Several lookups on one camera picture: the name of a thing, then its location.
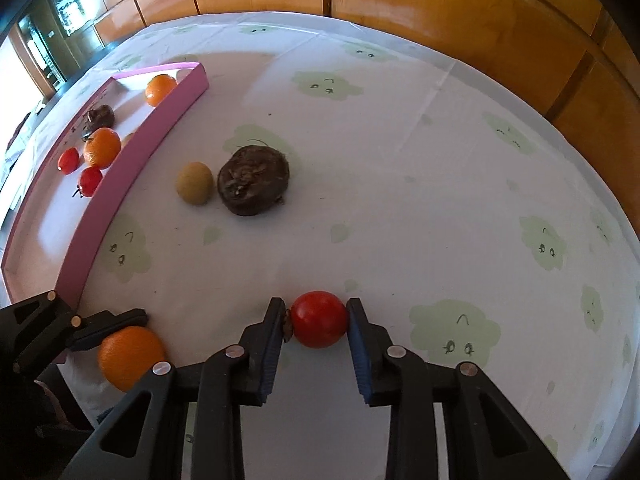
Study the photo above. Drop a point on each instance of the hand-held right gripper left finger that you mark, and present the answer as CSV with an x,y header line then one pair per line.
x,y
265,355

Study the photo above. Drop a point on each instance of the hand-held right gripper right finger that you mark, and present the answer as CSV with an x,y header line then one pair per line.
x,y
362,360

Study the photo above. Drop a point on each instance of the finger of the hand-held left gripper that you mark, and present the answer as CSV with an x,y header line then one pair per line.
x,y
106,415
110,325

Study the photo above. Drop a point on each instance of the orange mandarin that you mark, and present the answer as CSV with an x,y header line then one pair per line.
x,y
102,147
131,357

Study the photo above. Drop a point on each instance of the red tomato with stem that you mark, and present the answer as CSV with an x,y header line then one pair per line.
x,y
319,319

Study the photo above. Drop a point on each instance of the red cherry tomato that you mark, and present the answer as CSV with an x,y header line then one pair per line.
x,y
68,160
90,180

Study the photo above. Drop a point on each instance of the tan round longan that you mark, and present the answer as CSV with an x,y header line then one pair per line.
x,y
128,141
194,182

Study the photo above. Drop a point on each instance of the pink shallow box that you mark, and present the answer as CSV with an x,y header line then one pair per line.
x,y
150,137

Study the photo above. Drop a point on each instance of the dark brown water chestnut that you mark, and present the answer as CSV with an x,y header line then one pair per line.
x,y
100,116
253,179

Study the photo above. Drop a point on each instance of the white green-print tablecloth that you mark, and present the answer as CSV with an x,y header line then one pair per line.
x,y
400,185

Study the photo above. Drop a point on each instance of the small orange tomato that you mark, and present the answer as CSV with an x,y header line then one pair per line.
x,y
160,89

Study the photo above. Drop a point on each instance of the glass display cabinet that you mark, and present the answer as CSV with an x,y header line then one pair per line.
x,y
55,25

